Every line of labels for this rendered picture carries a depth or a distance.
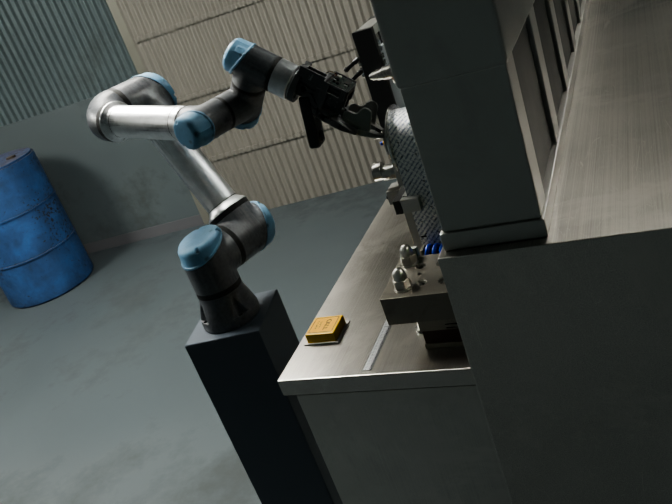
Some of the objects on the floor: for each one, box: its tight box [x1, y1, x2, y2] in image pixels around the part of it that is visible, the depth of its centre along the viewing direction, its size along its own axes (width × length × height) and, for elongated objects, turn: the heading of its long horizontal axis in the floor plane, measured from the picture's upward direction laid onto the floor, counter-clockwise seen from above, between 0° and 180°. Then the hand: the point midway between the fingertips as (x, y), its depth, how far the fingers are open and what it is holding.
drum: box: [0, 147, 93, 308], centre depth 518 cm, size 63×63×96 cm
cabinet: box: [297, 385, 512, 504], centre depth 261 cm, size 252×64×86 cm, turn 15°
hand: (377, 135), depth 154 cm, fingers closed, pressing on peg
